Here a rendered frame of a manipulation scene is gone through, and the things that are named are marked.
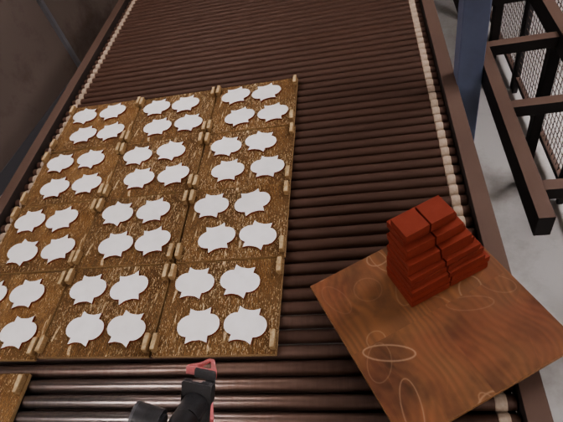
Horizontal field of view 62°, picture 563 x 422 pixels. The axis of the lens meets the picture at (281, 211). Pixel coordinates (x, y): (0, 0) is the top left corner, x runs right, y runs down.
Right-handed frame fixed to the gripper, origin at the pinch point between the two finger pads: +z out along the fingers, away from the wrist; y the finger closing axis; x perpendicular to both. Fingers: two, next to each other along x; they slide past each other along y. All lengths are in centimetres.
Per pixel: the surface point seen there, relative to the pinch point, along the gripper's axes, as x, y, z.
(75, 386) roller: -53, 31, 27
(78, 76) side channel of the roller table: -144, -64, 168
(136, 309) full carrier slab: -42, 11, 47
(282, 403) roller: 14.5, 19.5, 23.7
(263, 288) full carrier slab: 1, -2, 52
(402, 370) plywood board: 44.7, 0.2, 19.9
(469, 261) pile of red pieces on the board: 59, -26, 37
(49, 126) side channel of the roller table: -138, -37, 132
